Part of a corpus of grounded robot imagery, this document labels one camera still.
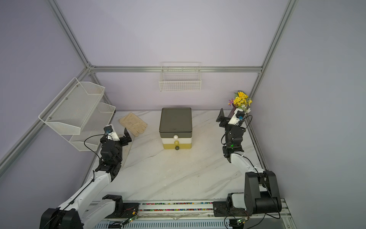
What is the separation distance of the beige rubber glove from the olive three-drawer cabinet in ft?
0.84

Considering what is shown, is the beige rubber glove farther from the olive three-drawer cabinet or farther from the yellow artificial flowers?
the yellow artificial flowers

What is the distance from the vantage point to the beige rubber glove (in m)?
1.09

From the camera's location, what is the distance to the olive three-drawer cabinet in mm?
843
